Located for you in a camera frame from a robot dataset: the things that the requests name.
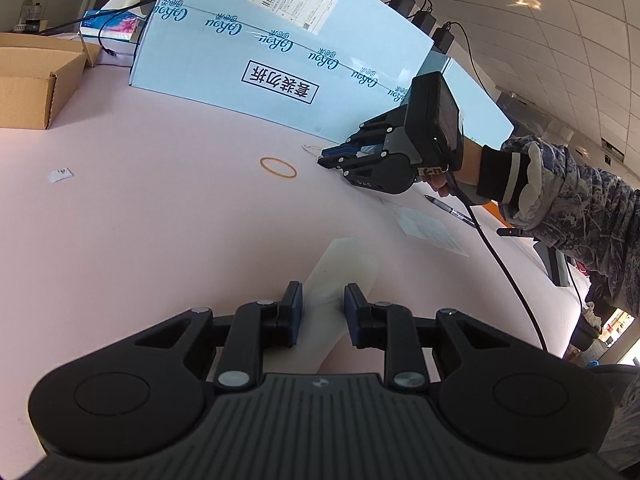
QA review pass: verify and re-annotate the black charging cable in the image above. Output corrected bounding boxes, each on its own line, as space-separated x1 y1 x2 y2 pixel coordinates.
97 0 168 58

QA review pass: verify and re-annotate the black ballpoint pen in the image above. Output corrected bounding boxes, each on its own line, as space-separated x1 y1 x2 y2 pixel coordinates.
424 194 478 228

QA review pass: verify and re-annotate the black adapter cable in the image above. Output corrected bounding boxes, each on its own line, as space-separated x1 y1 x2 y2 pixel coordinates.
446 21 501 107

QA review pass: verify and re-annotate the blue tissue box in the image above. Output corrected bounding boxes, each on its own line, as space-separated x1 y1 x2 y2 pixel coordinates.
80 0 156 43

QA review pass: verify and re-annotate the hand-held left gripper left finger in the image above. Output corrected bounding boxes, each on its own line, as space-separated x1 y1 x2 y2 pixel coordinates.
134 280 304 406

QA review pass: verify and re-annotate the white shopping bag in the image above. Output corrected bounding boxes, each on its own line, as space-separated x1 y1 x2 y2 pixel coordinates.
300 237 386 376

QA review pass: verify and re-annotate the tan rubber band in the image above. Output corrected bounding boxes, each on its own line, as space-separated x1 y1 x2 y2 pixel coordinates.
260 156 298 179

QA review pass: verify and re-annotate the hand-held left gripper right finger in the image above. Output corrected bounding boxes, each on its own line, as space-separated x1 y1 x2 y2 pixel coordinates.
344 282 506 406

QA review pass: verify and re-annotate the clear plastic sheet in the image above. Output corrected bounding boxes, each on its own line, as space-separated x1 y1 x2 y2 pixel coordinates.
380 195 471 258

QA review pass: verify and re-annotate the open brown cardboard box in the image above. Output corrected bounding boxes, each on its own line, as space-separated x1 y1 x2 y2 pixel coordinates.
0 32 103 131

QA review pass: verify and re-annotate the glass jar dark base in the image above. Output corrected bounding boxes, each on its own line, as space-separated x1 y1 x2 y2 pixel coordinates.
15 2 51 35

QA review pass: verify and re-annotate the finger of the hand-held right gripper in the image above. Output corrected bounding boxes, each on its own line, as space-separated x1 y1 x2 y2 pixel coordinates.
317 142 391 171
345 107 408 148

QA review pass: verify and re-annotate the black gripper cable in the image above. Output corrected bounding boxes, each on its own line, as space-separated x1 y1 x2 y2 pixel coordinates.
446 174 549 357

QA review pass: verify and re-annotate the person's right hand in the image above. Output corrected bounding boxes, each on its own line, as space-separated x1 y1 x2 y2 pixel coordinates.
425 145 484 200

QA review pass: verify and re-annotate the person's right forearm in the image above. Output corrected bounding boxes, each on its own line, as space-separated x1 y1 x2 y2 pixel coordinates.
475 137 640 311

